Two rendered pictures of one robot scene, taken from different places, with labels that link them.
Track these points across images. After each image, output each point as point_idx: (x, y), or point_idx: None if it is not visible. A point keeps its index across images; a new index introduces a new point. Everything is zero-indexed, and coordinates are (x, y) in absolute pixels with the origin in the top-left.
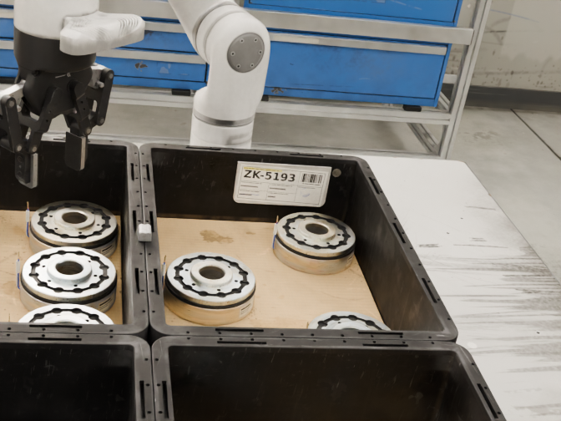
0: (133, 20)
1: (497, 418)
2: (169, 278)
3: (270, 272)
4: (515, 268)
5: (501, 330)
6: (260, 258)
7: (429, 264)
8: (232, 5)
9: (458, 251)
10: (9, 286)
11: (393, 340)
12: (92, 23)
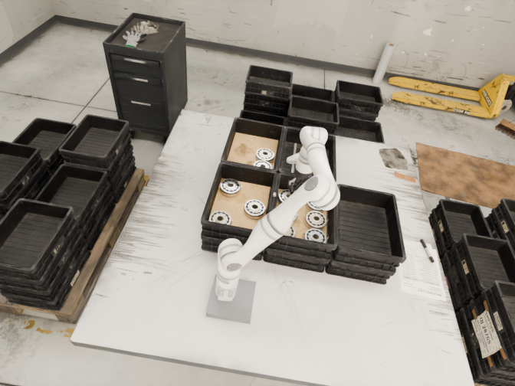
0: (290, 156)
1: (225, 148)
2: (264, 207)
3: (234, 217)
4: (124, 256)
5: (156, 230)
6: (235, 223)
7: (155, 262)
8: (231, 250)
9: (138, 267)
10: (298, 221)
11: (234, 163)
12: (298, 155)
